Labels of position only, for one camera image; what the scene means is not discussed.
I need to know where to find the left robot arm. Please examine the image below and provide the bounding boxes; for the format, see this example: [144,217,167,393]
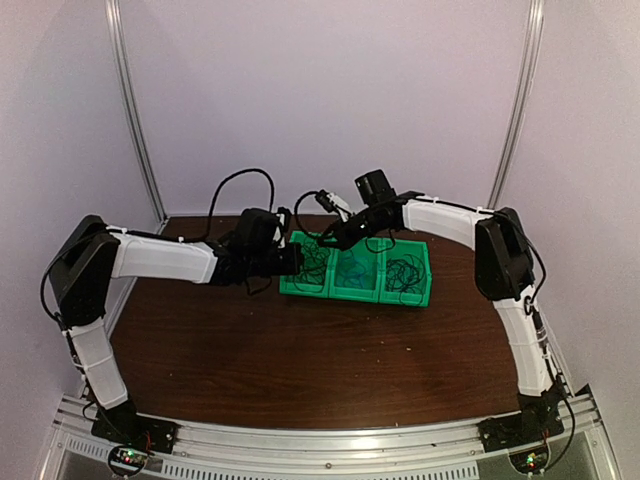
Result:
[40,208,304,444]

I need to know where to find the front aluminium rail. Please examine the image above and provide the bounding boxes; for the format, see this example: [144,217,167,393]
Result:
[39,394,624,480]

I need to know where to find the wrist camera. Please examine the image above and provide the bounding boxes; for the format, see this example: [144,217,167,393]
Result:
[314,189,354,222]
[273,206,292,248]

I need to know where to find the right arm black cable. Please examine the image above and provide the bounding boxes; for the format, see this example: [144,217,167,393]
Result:
[293,188,331,236]

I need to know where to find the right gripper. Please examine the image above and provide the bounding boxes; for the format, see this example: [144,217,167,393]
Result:
[318,205,389,251]

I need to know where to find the left green bin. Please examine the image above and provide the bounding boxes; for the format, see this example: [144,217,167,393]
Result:
[279,231,336,298]

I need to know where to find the middle green bin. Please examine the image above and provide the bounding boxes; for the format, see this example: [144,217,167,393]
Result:
[329,238,386,303]

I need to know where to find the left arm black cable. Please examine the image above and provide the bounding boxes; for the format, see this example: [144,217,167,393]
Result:
[174,169,277,246]

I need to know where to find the green bin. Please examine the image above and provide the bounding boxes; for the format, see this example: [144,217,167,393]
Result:
[379,240,433,308]
[329,238,386,303]
[279,231,336,298]

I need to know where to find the brown thin cable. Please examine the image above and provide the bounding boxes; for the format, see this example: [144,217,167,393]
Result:
[289,234,334,291]

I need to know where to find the aluminium post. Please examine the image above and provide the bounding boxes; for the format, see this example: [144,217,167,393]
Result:
[104,0,168,223]
[488,0,546,209]

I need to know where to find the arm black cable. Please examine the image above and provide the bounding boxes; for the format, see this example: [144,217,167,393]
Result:
[174,169,277,246]
[293,188,331,236]

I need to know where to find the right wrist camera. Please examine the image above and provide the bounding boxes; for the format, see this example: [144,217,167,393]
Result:
[314,189,354,222]

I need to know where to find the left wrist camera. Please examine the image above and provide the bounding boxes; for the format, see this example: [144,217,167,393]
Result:
[273,206,292,248]

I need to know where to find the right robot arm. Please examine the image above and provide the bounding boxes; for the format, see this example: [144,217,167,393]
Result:
[313,170,565,442]

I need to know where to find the black thin cable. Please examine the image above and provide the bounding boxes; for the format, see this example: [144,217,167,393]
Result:
[383,252,431,304]

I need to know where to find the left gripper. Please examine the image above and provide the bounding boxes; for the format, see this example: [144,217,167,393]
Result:
[247,242,304,277]

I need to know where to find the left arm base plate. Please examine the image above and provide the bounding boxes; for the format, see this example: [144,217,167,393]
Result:
[91,412,178,477]

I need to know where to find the right aluminium post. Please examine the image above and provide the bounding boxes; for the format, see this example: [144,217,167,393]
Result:
[488,0,546,209]

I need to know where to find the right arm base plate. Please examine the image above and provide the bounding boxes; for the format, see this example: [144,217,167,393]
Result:
[478,412,565,476]

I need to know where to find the left aluminium post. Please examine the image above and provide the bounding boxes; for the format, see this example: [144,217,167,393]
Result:
[104,0,168,223]

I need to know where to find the right green bin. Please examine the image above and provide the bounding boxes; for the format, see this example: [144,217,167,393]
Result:
[379,240,433,308]

